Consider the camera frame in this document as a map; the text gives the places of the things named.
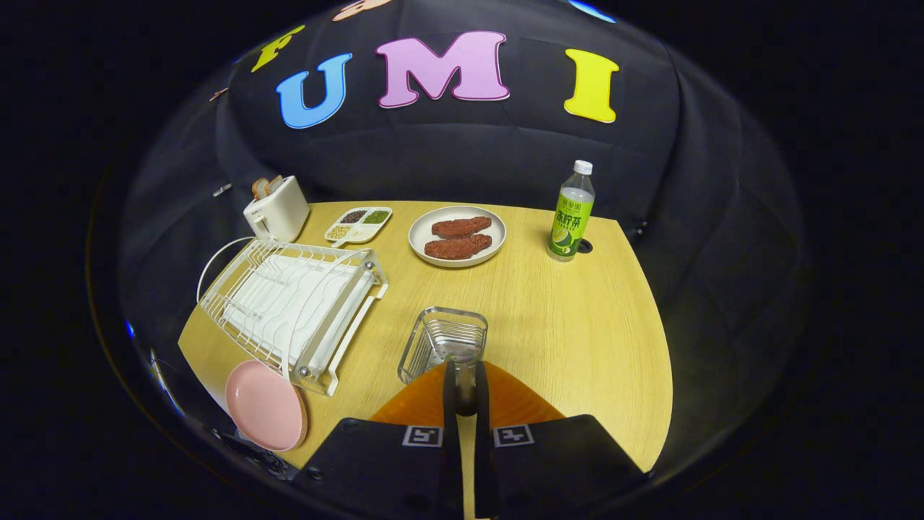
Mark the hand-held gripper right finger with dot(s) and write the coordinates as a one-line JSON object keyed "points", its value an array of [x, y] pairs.
{"points": [[484, 448]]}

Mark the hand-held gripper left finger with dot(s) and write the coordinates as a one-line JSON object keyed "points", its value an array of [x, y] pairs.
{"points": [[451, 448]]}

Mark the pink plate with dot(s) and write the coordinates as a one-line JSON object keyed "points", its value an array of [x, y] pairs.
{"points": [[263, 408]]}

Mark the white plate with meat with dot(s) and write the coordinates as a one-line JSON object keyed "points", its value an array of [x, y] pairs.
{"points": [[419, 238]]}

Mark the white compartment dish with beans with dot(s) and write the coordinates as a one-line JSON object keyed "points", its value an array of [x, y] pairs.
{"points": [[359, 232]]}

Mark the red-brown meat piece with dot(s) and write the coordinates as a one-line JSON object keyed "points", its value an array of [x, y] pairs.
{"points": [[458, 247], [462, 227]]}

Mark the green label drink bottle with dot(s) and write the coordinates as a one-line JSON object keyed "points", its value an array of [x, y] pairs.
{"points": [[570, 224]]}

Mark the white toaster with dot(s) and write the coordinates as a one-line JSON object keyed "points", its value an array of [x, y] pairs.
{"points": [[281, 213]]}

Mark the black backdrop cloth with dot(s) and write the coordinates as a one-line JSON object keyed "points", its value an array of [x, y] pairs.
{"points": [[469, 152]]}

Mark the brown toast slice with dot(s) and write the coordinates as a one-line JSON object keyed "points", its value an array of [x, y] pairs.
{"points": [[259, 189], [274, 184]]}

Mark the white clothes clip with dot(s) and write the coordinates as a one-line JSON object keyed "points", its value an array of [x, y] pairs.
{"points": [[222, 190]]}

